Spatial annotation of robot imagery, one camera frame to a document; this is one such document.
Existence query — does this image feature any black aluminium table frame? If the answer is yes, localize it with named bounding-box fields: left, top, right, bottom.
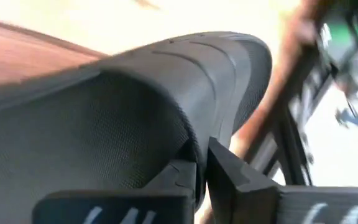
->
left=247, top=46, right=335, bottom=187

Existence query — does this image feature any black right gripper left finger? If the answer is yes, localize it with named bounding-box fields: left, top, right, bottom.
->
left=32, top=160, right=197, bottom=224

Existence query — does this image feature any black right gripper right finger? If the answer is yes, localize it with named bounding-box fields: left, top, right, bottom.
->
left=206, top=136, right=358, bottom=224

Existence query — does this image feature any black rubber slide sandal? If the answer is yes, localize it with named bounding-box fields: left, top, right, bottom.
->
left=0, top=30, right=273, bottom=224

